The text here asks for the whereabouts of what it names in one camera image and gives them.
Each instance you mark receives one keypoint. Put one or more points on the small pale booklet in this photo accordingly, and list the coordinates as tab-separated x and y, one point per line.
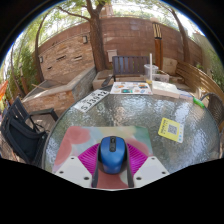
186	96

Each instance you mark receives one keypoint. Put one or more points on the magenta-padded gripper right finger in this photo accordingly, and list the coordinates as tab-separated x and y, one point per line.
150	170

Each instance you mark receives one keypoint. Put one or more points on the red floral mouse pad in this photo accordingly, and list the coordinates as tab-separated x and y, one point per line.
76	136

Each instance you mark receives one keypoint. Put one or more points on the raised stone garden bed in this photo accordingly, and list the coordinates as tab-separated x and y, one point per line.
60	93

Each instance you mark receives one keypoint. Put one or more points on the clear plastic cup with straw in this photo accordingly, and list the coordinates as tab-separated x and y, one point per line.
150	75

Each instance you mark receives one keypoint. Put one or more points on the wooden garden lamp post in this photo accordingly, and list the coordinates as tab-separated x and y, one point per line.
157	46

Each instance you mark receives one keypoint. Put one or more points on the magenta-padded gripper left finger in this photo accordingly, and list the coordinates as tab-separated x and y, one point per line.
71	170

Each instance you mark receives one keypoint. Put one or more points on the thin tree trunk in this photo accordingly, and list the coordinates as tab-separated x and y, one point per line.
183	40

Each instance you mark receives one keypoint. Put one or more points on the blue computer mouse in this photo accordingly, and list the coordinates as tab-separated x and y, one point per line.
112	156

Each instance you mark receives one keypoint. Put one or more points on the curved wooden slat bench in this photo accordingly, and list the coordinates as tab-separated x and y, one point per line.
196	78

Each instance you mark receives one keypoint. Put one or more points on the dark wooden slat chair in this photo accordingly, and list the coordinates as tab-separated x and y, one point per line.
128	65

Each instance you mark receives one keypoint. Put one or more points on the green tube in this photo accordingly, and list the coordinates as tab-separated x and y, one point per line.
199	102

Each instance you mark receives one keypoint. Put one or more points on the pale stone planter box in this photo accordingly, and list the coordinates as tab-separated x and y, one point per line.
163	76

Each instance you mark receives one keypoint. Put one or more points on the yellow square card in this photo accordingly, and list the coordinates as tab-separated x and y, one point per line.
171	130

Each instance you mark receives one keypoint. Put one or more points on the white licence plate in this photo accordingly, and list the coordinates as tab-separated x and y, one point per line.
90	100

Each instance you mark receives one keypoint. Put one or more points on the black folding chair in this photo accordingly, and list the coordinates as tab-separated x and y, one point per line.
20	133

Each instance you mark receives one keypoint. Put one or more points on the thick tree trunk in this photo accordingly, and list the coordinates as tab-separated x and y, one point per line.
97	43

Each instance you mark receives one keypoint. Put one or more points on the colourful open magazine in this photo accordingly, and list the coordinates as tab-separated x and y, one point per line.
130	88

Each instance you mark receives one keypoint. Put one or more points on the pale stone block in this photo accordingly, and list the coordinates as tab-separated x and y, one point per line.
169	66

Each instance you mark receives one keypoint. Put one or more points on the black wall light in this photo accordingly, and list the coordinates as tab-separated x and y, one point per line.
85	39
41	59

